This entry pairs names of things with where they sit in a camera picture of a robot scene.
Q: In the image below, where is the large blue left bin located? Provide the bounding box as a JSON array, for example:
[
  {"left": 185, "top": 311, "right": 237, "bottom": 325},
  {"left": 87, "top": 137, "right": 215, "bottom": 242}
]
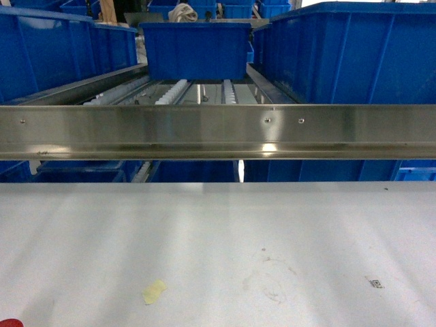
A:
[{"left": 1, "top": 6, "right": 138, "bottom": 104}]

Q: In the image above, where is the beige cloth bundle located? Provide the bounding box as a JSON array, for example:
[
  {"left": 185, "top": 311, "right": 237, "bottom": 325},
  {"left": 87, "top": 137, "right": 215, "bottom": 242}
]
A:
[{"left": 168, "top": 3, "right": 198, "bottom": 22}]

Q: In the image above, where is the white roller conveyor track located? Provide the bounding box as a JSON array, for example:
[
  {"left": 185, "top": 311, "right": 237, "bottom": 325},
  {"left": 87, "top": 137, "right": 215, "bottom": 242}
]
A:
[{"left": 155, "top": 79, "right": 188, "bottom": 105}]

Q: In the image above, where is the yellow tape scrap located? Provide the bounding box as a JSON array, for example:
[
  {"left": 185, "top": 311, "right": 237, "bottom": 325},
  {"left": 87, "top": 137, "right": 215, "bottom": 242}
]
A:
[{"left": 142, "top": 279, "right": 167, "bottom": 305}]

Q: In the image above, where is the stainless steel front shelf rail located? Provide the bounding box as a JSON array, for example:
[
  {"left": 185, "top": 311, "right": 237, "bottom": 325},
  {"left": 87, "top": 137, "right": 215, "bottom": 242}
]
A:
[{"left": 1, "top": 104, "right": 435, "bottom": 160}]

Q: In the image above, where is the blue bin under table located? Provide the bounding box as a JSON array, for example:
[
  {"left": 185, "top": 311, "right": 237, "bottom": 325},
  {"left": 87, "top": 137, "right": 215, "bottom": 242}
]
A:
[{"left": 244, "top": 159, "right": 401, "bottom": 183}]

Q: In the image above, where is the small qr code sticker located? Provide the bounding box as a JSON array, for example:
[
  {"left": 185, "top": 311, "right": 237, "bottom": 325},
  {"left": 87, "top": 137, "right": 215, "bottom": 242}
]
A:
[{"left": 369, "top": 279, "right": 384, "bottom": 289}]

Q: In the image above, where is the blue centre plastic bin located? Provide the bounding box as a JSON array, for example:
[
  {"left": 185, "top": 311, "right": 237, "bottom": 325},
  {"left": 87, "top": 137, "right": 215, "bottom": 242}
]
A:
[{"left": 140, "top": 22, "right": 251, "bottom": 80}]

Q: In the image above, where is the large blue bin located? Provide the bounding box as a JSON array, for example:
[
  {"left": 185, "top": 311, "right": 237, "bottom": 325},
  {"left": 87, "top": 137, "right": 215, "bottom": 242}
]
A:
[
  {"left": 253, "top": 2, "right": 435, "bottom": 104},
  {"left": 1, "top": 6, "right": 138, "bottom": 104}
]

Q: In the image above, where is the red push button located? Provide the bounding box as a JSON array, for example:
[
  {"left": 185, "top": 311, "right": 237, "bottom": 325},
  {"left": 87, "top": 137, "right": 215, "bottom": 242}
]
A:
[{"left": 0, "top": 318, "right": 24, "bottom": 327}]

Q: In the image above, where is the large blue right bin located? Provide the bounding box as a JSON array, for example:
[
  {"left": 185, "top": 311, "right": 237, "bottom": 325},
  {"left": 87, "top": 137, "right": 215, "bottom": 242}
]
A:
[{"left": 253, "top": 2, "right": 435, "bottom": 104}]

